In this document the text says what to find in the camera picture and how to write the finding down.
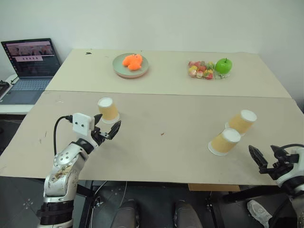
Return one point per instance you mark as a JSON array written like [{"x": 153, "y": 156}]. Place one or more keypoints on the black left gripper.
[{"x": 101, "y": 137}]

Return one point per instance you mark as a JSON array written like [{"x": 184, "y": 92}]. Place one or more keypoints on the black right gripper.
[{"x": 283, "y": 167}]

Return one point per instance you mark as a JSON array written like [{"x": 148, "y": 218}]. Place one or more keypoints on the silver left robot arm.
[{"x": 63, "y": 162}]

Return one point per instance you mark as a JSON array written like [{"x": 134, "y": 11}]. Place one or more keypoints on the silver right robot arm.
[{"x": 298, "y": 204}]

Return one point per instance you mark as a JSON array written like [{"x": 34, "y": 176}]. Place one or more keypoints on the brown paper cup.
[
  {"x": 225, "y": 143},
  {"x": 242, "y": 122},
  {"x": 108, "y": 111}
]

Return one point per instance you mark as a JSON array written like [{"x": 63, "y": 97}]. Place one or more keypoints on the grey-green round plate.
[{"x": 118, "y": 67}]

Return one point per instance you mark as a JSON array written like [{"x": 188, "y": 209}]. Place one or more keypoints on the white sneaker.
[{"x": 259, "y": 212}]

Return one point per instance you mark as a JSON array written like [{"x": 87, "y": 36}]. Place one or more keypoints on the brown cardboard piece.
[{"x": 213, "y": 187}]

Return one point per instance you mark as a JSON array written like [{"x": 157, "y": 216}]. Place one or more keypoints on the orange plush toy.
[{"x": 132, "y": 62}]

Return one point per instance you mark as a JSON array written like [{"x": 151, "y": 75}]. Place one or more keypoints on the dark rounded shape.
[
  {"x": 126, "y": 215},
  {"x": 187, "y": 215}
]

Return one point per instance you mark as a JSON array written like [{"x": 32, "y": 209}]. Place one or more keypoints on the open grey laptop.
[{"x": 31, "y": 64}]

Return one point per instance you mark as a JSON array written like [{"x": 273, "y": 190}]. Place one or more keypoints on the green apple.
[{"x": 223, "y": 65}]

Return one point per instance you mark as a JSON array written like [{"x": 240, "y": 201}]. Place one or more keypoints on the colourful small fruit pieces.
[{"x": 200, "y": 70}]

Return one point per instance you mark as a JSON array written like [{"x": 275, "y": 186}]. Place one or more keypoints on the black device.
[{"x": 3, "y": 86}]

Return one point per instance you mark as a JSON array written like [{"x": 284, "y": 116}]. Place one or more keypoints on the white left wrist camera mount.
[{"x": 82, "y": 124}]

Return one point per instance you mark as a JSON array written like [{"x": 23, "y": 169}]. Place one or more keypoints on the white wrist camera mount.
[
  {"x": 82, "y": 124},
  {"x": 300, "y": 165}
]

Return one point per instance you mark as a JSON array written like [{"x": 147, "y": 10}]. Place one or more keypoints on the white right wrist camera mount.
[{"x": 300, "y": 165}]

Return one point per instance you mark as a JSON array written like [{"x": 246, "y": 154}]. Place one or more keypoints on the black table frame bar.
[{"x": 251, "y": 193}]

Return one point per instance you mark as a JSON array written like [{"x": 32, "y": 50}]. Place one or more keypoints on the black table frame leg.
[{"x": 86, "y": 204}]

